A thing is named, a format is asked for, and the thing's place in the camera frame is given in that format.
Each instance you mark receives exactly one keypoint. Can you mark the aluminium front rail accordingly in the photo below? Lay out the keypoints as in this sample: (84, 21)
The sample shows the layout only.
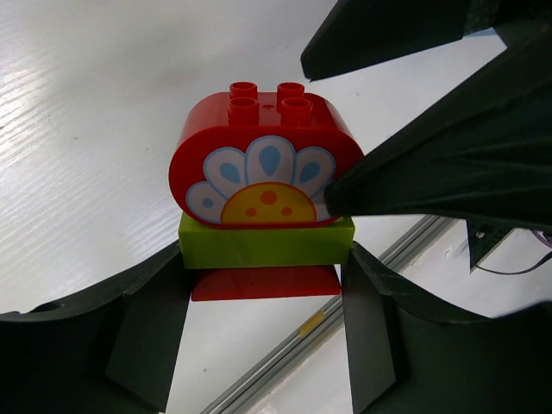
(299, 345)

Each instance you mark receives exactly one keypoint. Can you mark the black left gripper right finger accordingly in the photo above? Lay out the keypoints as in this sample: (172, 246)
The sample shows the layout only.
(411, 352)

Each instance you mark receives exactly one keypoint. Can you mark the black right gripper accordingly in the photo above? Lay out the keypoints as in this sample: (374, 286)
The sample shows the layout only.
(362, 33)

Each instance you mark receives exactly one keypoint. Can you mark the green lego brick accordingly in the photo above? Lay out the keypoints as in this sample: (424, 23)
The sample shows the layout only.
(204, 247)

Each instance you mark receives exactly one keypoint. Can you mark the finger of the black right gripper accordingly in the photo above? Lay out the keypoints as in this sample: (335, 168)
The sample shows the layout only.
(482, 152)

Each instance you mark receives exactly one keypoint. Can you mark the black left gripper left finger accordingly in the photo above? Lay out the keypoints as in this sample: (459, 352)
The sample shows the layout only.
(110, 348)

